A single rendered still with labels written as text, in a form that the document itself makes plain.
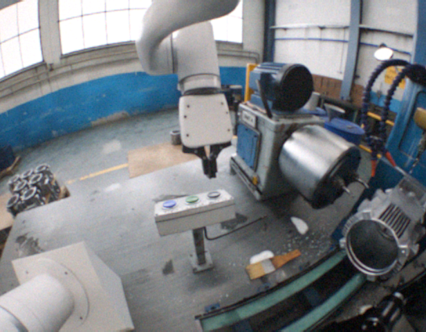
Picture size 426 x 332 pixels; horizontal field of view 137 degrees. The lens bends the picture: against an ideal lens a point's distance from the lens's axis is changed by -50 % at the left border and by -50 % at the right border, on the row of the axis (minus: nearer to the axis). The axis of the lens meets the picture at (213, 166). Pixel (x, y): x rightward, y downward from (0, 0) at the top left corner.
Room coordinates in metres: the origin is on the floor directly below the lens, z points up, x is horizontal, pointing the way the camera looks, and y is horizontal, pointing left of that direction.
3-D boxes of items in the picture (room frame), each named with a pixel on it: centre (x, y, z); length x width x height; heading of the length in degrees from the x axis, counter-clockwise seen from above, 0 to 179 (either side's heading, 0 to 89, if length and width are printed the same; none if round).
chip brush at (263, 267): (0.22, -0.20, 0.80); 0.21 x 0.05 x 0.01; 106
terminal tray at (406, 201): (0.16, -0.51, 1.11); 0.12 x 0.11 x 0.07; 109
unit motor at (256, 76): (0.74, -0.24, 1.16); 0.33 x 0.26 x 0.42; 19
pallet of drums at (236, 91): (5.38, -0.30, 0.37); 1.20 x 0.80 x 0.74; 114
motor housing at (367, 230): (0.14, -0.47, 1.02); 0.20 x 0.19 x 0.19; 109
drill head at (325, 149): (0.48, -0.36, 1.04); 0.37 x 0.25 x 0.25; 19
